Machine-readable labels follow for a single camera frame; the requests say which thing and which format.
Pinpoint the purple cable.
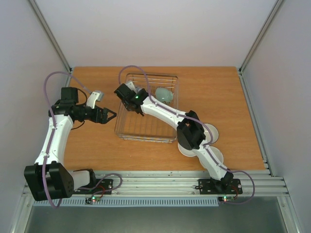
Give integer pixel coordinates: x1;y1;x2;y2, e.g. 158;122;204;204
118;65;256;205
42;71;122;209

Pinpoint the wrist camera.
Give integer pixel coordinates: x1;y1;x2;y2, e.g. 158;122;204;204
86;90;104;109
126;81;136;92

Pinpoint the circuit board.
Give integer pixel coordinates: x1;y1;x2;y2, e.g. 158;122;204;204
218;196;235;203
85;197;101;204

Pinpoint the metal wire dish rack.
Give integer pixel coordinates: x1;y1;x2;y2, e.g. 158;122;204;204
115;72;179;143

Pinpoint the teal ceramic bowl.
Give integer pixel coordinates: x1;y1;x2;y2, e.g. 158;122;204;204
155;87;173;103

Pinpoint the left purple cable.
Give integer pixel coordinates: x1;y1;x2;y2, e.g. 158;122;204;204
42;71;122;209

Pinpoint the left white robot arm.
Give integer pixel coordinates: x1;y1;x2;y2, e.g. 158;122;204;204
24;87;117;201

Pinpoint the left circuit board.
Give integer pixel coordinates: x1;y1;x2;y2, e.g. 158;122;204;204
85;197;101;204

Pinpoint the grey slotted cable duct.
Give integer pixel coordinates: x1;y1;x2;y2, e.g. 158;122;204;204
32;197;219;208

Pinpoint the white bowl black outside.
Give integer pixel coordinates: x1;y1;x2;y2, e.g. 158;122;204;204
204;123;219;144

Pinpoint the white bowl front right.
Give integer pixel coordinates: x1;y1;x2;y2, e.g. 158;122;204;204
198;146;224;170

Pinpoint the aluminium rail frame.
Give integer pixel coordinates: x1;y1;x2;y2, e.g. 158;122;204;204
22;169;290;198

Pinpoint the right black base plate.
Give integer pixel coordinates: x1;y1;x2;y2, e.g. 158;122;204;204
195;179;243;195

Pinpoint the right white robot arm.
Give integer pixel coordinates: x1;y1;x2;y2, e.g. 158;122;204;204
114;83;233;194

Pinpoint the right circuit board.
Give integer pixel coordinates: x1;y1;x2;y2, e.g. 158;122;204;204
218;196;235;203

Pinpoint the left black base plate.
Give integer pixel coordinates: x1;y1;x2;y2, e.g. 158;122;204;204
73;179;113;195

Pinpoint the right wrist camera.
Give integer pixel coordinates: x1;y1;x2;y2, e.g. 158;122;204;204
126;81;136;92

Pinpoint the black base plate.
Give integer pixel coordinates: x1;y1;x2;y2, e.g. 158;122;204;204
195;179;243;195
73;179;113;195

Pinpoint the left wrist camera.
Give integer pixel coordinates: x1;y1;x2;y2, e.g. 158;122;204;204
86;90;104;109

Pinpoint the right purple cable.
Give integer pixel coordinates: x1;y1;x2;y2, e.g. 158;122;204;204
118;65;256;205

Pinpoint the white bowl left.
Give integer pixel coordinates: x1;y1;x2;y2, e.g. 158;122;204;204
178;143;197;157

